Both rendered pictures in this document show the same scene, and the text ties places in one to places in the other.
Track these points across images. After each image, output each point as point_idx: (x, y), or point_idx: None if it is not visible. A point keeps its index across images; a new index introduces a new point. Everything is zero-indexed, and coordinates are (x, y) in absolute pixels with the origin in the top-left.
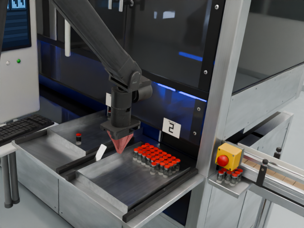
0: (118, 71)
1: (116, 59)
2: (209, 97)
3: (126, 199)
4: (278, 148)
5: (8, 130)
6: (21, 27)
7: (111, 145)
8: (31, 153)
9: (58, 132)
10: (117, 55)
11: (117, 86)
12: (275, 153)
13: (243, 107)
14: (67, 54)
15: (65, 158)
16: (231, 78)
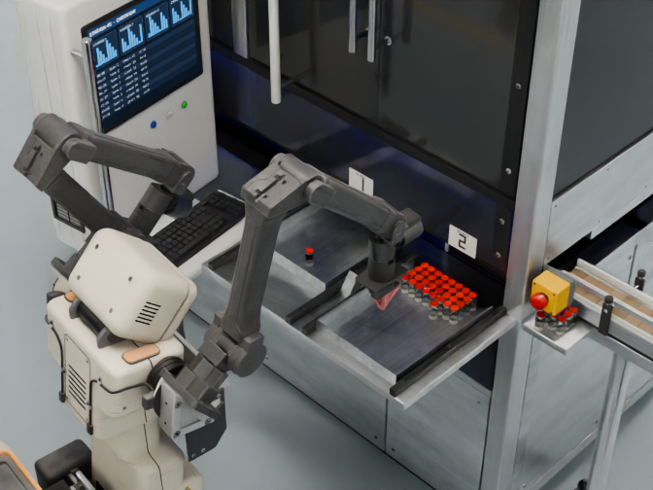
0: (378, 230)
1: (375, 220)
2: (516, 207)
3: (394, 362)
4: (639, 271)
5: (182, 234)
6: (188, 48)
7: (364, 266)
8: None
9: None
10: (376, 216)
11: (376, 235)
12: (636, 278)
13: (581, 205)
14: (276, 101)
15: (294, 295)
16: (548, 182)
